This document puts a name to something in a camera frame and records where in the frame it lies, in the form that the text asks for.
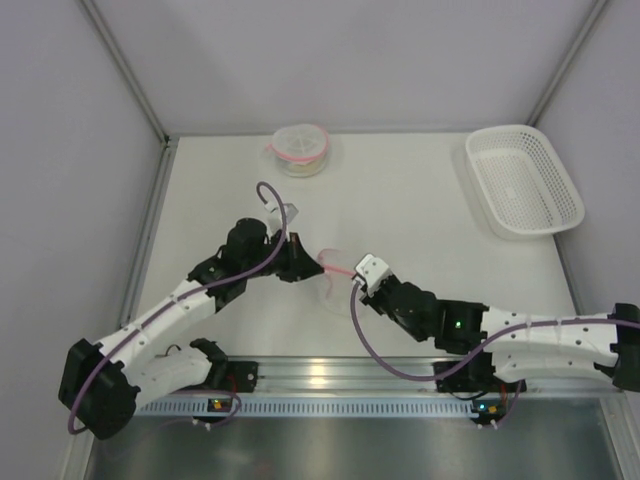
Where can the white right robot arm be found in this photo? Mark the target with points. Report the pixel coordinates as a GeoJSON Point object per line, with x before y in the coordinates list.
{"type": "Point", "coordinates": [495, 344]}

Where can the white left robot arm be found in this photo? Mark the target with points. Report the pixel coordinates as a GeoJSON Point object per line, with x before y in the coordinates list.
{"type": "Point", "coordinates": [104, 383]}

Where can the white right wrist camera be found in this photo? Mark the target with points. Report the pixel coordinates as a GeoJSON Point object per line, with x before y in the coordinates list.
{"type": "Point", "coordinates": [370, 272]}

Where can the aluminium mounting rail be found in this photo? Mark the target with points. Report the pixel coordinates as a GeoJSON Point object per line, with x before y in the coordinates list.
{"type": "Point", "coordinates": [345, 376]}

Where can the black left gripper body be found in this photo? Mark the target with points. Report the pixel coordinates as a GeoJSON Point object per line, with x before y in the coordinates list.
{"type": "Point", "coordinates": [291, 256]}

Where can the white mesh laundry bag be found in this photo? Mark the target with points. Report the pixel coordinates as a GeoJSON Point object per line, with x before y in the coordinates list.
{"type": "Point", "coordinates": [335, 285]}
{"type": "Point", "coordinates": [300, 150]}

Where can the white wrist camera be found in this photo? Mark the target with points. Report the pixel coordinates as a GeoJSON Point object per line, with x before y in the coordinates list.
{"type": "Point", "coordinates": [279, 217]}
{"type": "Point", "coordinates": [370, 272]}

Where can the aluminium frame post left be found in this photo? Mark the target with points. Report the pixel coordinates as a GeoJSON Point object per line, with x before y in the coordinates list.
{"type": "Point", "coordinates": [122, 65]}

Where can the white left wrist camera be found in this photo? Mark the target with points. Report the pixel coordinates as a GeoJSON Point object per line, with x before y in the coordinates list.
{"type": "Point", "coordinates": [279, 217]}

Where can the aluminium frame post right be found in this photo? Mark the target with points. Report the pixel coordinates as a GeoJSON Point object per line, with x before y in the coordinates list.
{"type": "Point", "coordinates": [579, 39]}

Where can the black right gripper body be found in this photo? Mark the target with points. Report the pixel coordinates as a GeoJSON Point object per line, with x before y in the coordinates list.
{"type": "Point", "coordinates": [386, 292]}

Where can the white slotted cable duct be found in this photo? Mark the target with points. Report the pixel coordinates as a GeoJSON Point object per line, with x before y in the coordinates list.
{"type": "Point", "coordinates": [276, 407]}

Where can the aluminium frame post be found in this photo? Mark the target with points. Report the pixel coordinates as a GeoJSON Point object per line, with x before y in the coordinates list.
{"type": "Point", "coordinates": [579, 39]}
{"type": "Point", "coordinates": [122, 65]}

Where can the white plastic basket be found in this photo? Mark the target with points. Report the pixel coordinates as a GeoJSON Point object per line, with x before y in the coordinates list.
{"type": "Point", "coordinates": [521, 184]}

